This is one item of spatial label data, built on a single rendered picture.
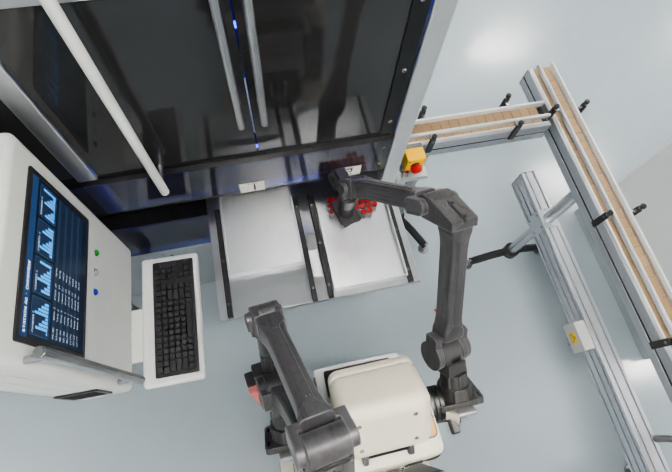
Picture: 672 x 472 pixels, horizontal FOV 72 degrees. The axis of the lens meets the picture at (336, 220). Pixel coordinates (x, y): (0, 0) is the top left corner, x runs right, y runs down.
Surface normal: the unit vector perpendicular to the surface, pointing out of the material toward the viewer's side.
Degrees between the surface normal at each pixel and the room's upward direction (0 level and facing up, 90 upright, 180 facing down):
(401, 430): 48
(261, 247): 0
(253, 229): 0
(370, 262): 0
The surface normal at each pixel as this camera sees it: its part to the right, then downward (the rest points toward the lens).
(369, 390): -0.11, -0.91
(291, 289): 0.06, -0.41
